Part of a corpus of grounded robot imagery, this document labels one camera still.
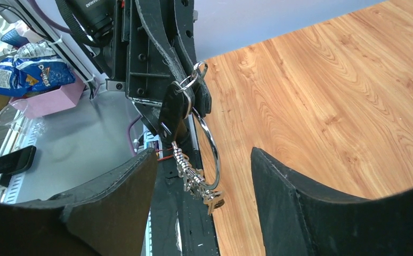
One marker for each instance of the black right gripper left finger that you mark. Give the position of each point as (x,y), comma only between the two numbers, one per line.
(104,216)

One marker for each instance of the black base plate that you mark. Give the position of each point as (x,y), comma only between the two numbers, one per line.
(180,223)

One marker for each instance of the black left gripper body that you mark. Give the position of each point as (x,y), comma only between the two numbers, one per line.
(118,51)

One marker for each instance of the black key tag with key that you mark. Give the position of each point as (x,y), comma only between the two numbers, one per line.
(175,108)

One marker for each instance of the clear plastic cup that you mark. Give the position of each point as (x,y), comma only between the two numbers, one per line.
(22,117)

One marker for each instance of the blue Doritos chip bag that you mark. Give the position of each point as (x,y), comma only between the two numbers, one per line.
(35,68)

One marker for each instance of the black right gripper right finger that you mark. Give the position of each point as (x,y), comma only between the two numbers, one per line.
(300,216)

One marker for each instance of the black smartphone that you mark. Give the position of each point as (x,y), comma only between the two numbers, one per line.
(17,161)

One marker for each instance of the pink box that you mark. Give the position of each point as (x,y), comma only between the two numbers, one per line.
(63,98)

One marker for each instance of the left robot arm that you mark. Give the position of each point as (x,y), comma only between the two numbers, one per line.
(84,19)

